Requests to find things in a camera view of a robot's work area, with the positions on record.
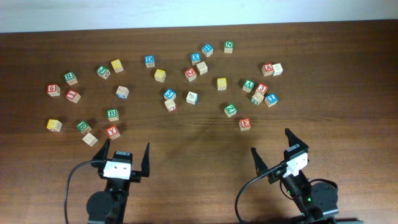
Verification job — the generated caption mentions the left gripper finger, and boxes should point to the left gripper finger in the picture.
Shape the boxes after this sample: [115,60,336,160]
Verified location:
[91,139,110,167]
[141,142,150,177]

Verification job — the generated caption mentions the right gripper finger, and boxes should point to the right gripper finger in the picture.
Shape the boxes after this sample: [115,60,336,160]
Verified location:
[251,147,269,177]
[285,128,309,152]

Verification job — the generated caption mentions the green R wooden block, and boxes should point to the green R wooden block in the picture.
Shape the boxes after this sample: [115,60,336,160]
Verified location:
[63,72,78,86]

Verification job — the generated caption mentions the yellow S wooden block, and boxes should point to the yellow S wooden block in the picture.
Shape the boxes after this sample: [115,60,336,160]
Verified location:
[154,69,166,82]

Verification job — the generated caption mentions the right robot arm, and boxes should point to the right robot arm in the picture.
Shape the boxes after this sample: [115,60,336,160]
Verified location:
[251,128,338,223]

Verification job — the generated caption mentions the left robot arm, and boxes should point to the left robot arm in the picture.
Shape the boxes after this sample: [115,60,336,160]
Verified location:
[86,139,150,224]

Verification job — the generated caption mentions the plain wooden block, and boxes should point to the plain wooden block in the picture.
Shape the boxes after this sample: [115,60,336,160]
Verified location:
[82,133,98,147]

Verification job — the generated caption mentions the red Y wooden block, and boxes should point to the red Y wooden block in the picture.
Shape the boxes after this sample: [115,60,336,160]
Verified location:
[106,126,121,139]

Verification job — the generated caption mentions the green B tilted block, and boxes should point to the green B tilted block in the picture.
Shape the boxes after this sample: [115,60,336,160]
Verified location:
[76,120,91,135]

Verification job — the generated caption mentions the green B wooden block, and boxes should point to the green B wooden block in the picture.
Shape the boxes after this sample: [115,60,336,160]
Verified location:
[106,108,119,121]

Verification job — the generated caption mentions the blue I wooden block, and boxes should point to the blue I wooden block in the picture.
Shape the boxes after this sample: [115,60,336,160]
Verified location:
[264,93,279,107]

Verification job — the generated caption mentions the red E wooden block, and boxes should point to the red E wooden block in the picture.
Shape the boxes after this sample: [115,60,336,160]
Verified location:
[239,118,252,131]

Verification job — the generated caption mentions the green 4 wooden block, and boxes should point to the green 4 wooden block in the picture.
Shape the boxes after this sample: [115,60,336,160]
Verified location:
[251,92,264,106]

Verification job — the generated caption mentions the yellow wooden block far left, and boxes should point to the yellow wooden block far left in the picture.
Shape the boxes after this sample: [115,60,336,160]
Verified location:
[47,119,62,132]

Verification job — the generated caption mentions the red 3 wooden block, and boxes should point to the red 3 wooden block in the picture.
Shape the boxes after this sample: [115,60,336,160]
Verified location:
[256,83,268,95]

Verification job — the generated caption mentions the green Z wooden block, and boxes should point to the green Z wooden block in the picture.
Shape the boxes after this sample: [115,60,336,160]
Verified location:
[224,104,237,118]

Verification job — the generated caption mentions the plain top blue-sided block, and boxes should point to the plain top blue-sided block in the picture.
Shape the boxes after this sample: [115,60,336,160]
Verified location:
[116,86,129,99]

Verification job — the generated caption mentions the red L wooden block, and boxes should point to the red L wooden block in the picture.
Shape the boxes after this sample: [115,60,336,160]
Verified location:
[65,90,81,103]

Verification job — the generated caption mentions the red U wooden block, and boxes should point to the red U wooden block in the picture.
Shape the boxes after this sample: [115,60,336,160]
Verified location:
[164,99,177,112]

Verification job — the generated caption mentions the green V wooden block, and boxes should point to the green V wooden block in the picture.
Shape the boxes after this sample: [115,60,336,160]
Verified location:
[242,80,255,93]

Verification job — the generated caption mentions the plain block beside A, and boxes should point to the plain block beside A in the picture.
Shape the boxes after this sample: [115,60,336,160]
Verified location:
[272,63,283,76]

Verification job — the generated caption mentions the red A wooden block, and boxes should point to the red A wooden block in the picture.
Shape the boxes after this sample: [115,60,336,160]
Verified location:
[262,63,274,77]

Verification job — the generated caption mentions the blue 5 wooden block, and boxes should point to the blue 5 wooden block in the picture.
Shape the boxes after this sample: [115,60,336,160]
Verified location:
[164,89,176,100]

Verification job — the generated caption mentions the red 6 wooden block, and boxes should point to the red 6 wooden block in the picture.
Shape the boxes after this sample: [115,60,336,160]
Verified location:
[47,84,61,96]

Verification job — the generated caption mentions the green J wooden block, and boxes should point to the green J wooden block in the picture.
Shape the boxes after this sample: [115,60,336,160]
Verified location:
[96,65,111,79]

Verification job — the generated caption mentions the leaf picture blue-sided block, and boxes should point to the leaf picture blue-sided block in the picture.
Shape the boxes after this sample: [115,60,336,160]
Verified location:
[186,91,198,105]

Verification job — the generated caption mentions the yellow top wooden block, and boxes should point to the yellow top wooden block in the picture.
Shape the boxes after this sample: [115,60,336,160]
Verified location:
[111,59,124,73]

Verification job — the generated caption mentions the red Q wooden block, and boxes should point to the red Q wooden block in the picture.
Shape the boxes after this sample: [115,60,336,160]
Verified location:
[185,68,197,82]

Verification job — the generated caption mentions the blue D wooden block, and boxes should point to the blue D wooden block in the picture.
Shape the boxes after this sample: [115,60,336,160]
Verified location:
[144,55,155,68]

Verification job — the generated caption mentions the green N wooden block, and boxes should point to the green N wooden block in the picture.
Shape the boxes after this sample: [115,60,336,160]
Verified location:
[224,41,234,54]

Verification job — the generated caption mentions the plain top block by X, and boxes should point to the plain top block by X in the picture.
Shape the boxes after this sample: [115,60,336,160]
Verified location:
[196,62,208,75]

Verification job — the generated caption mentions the blue X wooden block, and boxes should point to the blue X wooden block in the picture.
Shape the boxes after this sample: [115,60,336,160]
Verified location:
[190,53,201,65]

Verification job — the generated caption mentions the blue H wooden block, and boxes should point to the blue H wooden block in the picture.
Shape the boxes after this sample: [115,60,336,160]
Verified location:
[202,44,214,57]

